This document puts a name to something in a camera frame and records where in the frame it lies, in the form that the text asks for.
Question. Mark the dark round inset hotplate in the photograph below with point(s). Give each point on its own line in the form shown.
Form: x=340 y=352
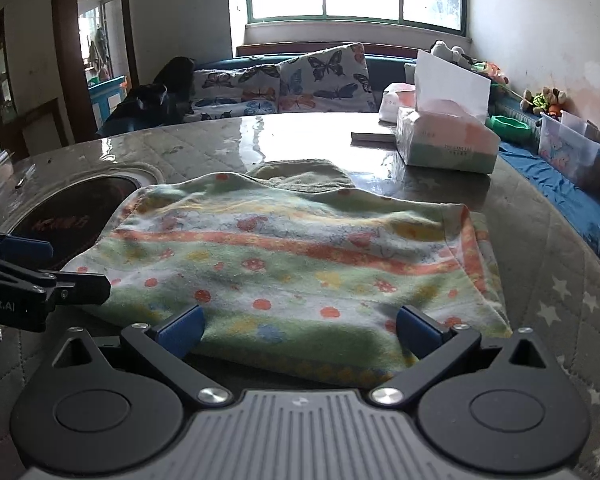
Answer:
x=70 y=215

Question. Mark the pink and green tissue box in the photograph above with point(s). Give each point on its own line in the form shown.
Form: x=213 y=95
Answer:
x=445 y=145

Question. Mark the green patterned baby garment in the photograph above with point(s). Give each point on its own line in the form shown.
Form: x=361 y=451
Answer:
x=280 y=270

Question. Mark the white tissue sheet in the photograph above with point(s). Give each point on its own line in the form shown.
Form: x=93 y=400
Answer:
x=450 y=82

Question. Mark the orange and green toy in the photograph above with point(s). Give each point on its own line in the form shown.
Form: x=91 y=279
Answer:
x=490 y=72

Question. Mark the black bag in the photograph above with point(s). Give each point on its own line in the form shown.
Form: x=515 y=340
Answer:
x=150 y=97

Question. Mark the butterfly print pillow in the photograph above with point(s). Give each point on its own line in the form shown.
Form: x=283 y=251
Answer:
x=325 y=80

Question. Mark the butterfly print pillows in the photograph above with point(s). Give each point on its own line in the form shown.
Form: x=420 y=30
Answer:
x=387 y=67

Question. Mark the blue sheet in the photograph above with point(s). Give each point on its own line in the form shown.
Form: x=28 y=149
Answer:
x=565 y=195

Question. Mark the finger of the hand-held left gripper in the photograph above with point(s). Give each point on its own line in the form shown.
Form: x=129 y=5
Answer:
x=80 y=287
x=22 y=251

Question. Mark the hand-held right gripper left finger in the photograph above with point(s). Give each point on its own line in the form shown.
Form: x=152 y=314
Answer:
x=182 y=330

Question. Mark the green bowl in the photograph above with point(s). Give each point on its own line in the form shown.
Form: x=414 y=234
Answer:
x=507 y=127

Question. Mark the butterfly print blanket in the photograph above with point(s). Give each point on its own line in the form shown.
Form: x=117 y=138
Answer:
x=230 y=92

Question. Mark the dark wooden door frame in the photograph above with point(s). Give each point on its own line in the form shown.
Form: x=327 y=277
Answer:
x=65 y=50

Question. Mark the wooden chair back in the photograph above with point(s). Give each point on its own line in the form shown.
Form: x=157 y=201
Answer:
x=45 y=127

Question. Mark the pink and white packet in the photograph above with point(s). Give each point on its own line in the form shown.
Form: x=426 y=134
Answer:
x=395 y=102

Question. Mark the colourful plush toys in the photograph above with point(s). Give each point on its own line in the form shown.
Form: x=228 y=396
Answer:
x=545 y=101

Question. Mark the clear plastic storage box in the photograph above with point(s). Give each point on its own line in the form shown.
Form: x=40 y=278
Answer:
x=570 y=152

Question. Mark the white plush toy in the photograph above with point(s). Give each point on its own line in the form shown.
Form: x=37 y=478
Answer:
x=447 y=52

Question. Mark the small dark clip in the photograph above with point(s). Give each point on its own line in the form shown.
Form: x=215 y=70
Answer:
x=25 y=177

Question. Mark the blue cabinet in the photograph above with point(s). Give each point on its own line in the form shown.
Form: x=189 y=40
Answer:
x=107 y=100

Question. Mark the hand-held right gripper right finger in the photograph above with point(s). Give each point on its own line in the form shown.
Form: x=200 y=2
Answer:
x=417 y=327

